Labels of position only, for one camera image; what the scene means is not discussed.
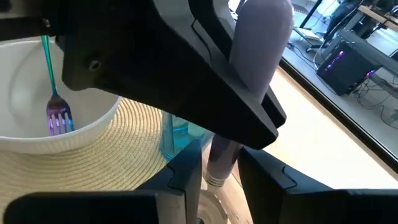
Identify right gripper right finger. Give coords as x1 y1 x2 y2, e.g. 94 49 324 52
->
238 147 333 224

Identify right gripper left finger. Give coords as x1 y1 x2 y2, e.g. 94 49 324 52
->
136 139 203 224

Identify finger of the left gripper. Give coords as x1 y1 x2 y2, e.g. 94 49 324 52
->
189 0 287 129
51 0 279 150

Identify lavender utensil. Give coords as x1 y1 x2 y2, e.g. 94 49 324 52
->
205 0 295 189

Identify white ribbed bowl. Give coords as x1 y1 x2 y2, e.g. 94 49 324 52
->
0 39 122 156

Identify iridescent fork with teal handle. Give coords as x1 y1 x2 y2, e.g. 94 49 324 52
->
40 34 76 137

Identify blue transparent plastic cup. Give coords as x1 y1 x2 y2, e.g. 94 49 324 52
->
159 111 215 163

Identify round silver metal disc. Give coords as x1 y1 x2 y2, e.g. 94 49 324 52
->
197 189 230 224

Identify round woven straw placemat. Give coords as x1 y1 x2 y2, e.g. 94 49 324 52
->
0 96 171 220

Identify black computer tower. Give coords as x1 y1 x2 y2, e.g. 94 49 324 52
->
316 40 384 96

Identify dark desk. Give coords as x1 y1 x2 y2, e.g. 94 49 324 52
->
337 29 398 77

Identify wooden desk top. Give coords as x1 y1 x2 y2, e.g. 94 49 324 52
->
357 4 398 34

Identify black table edge rail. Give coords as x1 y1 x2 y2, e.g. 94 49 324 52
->
279 57 398 175

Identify black floor cables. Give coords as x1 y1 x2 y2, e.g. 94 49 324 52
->
354 77 398 128

